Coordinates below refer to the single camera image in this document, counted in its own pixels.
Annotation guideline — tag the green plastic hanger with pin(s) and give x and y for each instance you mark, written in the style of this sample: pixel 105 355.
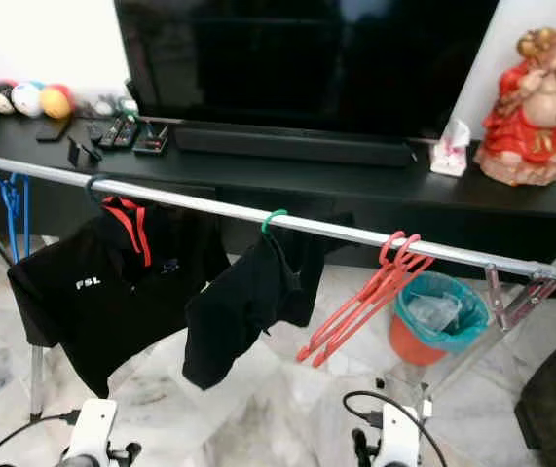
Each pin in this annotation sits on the green plastic hanger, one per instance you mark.
pixel 274 220

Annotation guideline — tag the black flat screen television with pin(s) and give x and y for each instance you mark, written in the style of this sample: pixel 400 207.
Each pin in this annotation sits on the black flat screen television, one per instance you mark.
pixel 307 68

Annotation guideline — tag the black smartphone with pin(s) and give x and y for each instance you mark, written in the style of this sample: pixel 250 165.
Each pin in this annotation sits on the black smartphone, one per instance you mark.
pixel 52 129

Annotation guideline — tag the white pink tissue box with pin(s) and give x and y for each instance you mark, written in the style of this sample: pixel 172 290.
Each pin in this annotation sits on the white pink tissue box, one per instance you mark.
pixel 450 156

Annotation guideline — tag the black phone stand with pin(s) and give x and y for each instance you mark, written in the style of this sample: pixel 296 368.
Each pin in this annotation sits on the black phone stand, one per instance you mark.
pixel 83 153

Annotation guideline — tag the black remote control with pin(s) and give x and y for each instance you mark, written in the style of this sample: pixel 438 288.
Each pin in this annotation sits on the black remote control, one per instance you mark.
pixel 124 131
pixel 97 131

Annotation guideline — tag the black plush doll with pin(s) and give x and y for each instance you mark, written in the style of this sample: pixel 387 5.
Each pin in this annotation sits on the black plush doll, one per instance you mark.
pixel 2 99

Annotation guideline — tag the silver metal clothes rack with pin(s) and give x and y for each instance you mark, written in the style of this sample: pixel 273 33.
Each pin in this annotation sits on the silver metal clothes rack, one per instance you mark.
pixel 346 231

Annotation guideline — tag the orange waste bin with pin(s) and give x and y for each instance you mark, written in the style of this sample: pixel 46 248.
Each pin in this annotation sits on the orange waste bin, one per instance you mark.
pixel 412 345

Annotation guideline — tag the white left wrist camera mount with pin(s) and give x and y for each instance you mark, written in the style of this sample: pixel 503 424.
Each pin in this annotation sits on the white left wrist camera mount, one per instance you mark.
pixel 94 426

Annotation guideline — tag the black printed shirt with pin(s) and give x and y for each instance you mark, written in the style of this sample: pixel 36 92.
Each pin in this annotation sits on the black printed shirt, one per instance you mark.
pixel 248 306

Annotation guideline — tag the red gold Ganesha statue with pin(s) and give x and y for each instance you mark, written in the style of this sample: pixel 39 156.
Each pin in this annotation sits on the red gold Ganesha statue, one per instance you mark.
pixel 536 107

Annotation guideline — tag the red plastic hanger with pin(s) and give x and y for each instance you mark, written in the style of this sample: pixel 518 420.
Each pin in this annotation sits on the red plastic hanger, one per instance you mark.
pixel 414 263
pixel 389 255

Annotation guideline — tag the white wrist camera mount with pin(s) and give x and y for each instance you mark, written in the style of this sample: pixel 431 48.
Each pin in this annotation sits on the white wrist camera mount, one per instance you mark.
pixel 399 435
pixel 94 426

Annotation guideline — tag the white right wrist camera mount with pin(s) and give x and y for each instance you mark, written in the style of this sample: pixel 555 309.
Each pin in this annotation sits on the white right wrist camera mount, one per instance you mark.
pixel 399 435

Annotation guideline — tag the black soundbar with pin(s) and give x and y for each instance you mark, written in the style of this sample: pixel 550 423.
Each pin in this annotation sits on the black soundbar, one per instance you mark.
pixel 292 146

